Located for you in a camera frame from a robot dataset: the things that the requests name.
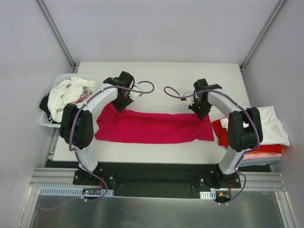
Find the white floral print t-shirt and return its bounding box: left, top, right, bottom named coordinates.
left=47, top=76, right=97, bottom=123

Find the black garment in basket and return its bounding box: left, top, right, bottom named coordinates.
left=39, top=94, right=49, bottom=113

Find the aluminium frame post left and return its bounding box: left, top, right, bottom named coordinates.
left=35, top=0, right=78, bottom=73

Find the pink folded t-shirt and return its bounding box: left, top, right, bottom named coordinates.
left=244, top=153, right=282, bottom=161

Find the white slotted cable duct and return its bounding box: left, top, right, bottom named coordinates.
left=40, top=187, right=114, bottom=197
left=199, top=190, right=217, bottom=200

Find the white plastic laundry basket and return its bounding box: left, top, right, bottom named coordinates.
left=38, top=73, right=101, bottom=128

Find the aluminium frame post right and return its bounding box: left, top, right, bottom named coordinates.
left=239, top=0, right=287, bottom=72

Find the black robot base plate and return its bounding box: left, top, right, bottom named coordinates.
left=72, top=161, right=247, bottom=198

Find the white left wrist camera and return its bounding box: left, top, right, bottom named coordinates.
left=129, top=86, right=143, bottom=101

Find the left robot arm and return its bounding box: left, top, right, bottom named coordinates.
left=59, top=71, right=135, bottom=185

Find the white folded t-shirt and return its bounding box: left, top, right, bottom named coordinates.
left=220, top=106, right=290, bottom=150

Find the magenta t-shirt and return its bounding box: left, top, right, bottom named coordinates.
left=95, top=104, right=214, bottom=144

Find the aluminium frame post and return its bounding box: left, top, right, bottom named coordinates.
left=35, top=0, right=78, bottom=73
left=239, top=0, right=287, bottom=72

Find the grey folded t-shirt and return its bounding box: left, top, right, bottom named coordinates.
left=239, top=157, right=281, bottom=167

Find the white slotted cable duct right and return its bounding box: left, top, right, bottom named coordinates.
left=199, top=190, right=217, bottom=200

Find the aluminium front rail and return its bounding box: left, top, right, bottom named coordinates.
left=30, top=168, right=287, bottom=191

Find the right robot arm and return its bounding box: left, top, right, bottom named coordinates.
left=189, top=79, right=263, bottom=189

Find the white slotted cable duct left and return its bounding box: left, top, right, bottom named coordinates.
left=40, top=187, right=114, bottom=197

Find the red folded t-shirt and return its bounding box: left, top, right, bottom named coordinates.
left=212, top=120, right=275, bottom=147

